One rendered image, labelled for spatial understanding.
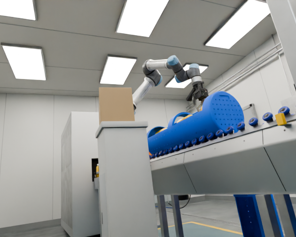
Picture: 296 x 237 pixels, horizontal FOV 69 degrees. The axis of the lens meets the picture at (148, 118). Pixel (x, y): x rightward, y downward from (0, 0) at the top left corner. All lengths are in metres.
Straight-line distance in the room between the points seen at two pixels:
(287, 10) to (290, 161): 0.56
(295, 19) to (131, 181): 1.12
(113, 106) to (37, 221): 4.92
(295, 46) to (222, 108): 0.67
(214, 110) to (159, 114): 5.81
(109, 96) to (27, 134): 4.94
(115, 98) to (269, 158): 1.01
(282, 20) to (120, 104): 1.06
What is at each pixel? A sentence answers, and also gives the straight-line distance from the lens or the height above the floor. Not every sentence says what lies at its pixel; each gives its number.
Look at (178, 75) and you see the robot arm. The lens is 1.64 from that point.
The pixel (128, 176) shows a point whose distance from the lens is 1.39.
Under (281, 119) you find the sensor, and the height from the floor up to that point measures 0.92.
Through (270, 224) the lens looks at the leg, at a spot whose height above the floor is 0.51.
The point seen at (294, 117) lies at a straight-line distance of 1.03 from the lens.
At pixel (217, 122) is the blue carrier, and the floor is 1.02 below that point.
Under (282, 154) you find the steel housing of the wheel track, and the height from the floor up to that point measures 0.79.
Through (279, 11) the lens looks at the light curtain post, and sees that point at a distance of 0.85.
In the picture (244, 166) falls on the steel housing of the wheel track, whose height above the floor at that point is 0.76.
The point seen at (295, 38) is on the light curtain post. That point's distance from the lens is 0.79.
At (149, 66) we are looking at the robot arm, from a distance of 1.84.
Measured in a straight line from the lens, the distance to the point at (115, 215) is 1.37.
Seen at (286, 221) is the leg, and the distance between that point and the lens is 1.31.
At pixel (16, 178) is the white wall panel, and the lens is 6.19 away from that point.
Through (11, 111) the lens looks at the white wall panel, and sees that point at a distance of 6.58.
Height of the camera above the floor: 0.74
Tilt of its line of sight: 17 degrees up
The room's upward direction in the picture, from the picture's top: 7 degrees counter-clockwise
